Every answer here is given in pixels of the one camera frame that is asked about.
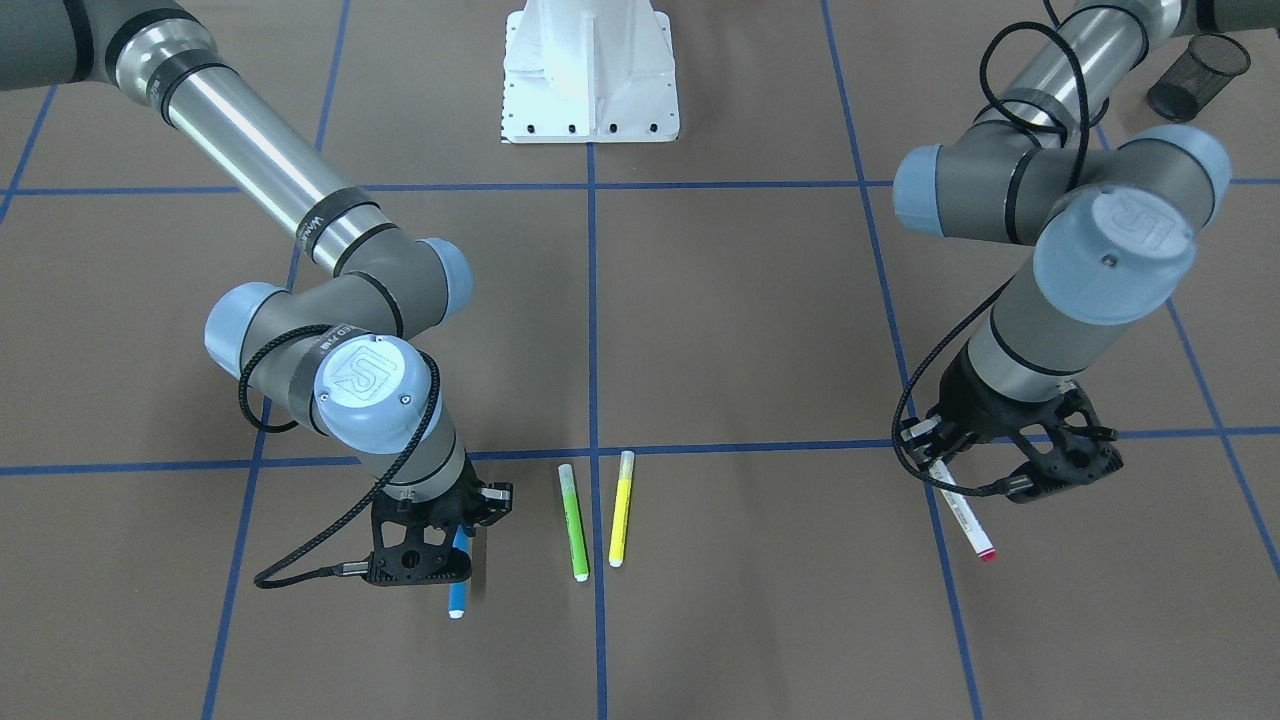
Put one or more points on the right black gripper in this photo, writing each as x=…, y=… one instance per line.
x=462, y=503

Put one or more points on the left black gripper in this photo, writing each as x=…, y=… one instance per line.
x=972, y=402

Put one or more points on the red capped white marker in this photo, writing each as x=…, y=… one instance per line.
x=964, y=515

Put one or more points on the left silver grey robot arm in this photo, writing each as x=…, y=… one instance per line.
x=1112, y=231

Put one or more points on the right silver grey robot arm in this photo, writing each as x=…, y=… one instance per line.
x=338, y=359

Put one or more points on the green highlighter pen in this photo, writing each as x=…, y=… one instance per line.
x=573, y=523

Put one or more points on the yellow highlighter pen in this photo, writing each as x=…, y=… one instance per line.
x=622, y=502

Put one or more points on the far black mesh pen cup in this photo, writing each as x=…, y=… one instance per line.
x=1189, y=85

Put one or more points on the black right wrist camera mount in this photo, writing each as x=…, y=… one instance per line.
x=405, y=555

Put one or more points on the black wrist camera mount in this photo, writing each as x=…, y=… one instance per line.
x=405, y=555
x=1065, y=445

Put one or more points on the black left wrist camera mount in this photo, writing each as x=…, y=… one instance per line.
x=1065, y=445

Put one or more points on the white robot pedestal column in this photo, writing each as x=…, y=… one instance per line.
x=589, y=72

